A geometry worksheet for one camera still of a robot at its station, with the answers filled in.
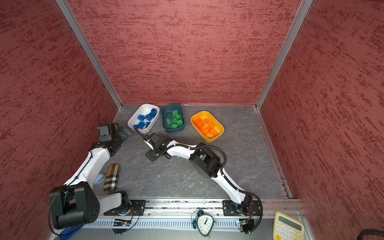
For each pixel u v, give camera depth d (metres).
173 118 1.10
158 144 0.75
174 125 1.06
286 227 0.68
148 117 1.10
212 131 1.03
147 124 1.05
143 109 1.13
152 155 0.84
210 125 1.07
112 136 0.65
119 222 0.73
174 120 1.09
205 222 0.67
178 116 1.10
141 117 1.11
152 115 1.12
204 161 0.57
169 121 1.09
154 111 1.13
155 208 0.76
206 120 1.10
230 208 0.74
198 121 1.10
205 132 1.03
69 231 0.66
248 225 0.72
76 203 0.40
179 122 1.07
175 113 1.13
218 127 1.05
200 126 1.06
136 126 1.05
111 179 0.80
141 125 1.05
